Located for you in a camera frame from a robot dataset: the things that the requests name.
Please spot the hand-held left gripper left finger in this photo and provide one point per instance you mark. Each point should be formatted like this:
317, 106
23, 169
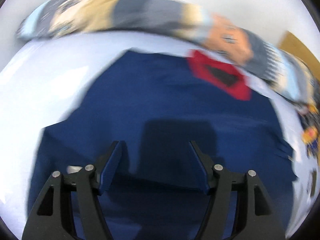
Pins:
110, 170

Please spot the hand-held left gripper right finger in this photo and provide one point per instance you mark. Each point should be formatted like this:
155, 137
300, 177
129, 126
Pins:
200, 170

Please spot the navy blue jacket red patch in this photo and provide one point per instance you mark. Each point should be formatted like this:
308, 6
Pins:
162, 100

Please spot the light blue bed sheet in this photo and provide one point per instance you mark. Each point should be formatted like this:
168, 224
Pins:
37, 80

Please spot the multicoloured printed cloth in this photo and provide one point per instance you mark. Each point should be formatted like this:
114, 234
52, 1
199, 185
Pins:
311, 135

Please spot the brown wooden board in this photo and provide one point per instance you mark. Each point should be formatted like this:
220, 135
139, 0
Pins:
297, 45

